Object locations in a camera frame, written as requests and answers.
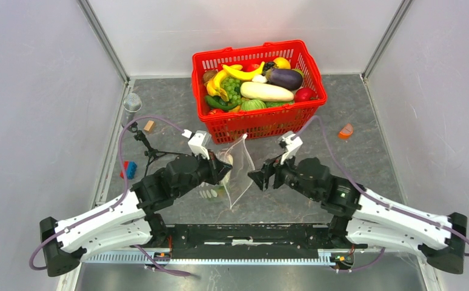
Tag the red plastic basket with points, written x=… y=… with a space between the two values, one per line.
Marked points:
x=278 y=117

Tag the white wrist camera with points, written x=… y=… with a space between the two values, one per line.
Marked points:
x=197 y=142
x=290 y=143

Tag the white long squash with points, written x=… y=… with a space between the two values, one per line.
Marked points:
x=266 y=92

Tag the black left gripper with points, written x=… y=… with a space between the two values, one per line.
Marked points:
x=217 y=167

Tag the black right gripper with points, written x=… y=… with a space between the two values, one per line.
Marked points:
x=260 y=177

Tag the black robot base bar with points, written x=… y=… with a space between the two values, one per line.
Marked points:
x=247 y=241

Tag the red apple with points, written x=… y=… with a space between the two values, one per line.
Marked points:
x=304 y=94

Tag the yellow lemon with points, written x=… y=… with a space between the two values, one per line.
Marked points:
x=281 y=63

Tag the red blue toy brick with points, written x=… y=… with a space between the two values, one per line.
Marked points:
x=130 y=168

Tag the purple eggplant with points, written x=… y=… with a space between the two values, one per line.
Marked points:
x=286 y=78

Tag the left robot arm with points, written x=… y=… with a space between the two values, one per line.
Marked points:
x=131 y=219

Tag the dark green cucumber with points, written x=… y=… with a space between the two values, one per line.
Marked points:
x=215 y=102

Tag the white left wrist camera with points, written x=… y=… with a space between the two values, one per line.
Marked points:
x=197 y=142

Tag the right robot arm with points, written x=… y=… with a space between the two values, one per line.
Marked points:
x=363 y=217

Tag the green grape bunch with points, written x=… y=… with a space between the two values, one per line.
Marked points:
x=232 y=89

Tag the clear zip top bag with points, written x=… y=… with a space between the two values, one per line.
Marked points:
x=236 y=181

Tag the yellow banana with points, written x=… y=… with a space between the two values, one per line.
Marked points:
x=243 y=76
x=213 y=85

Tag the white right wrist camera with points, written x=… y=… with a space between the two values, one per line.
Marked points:
x=290 y=143

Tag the orange slice toy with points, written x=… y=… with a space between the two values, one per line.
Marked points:
x=346 y=131

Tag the small wooden block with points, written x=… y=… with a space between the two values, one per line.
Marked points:
x=149 y=126

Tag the black mini tripod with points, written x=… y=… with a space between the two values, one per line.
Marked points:
x=151 y=153

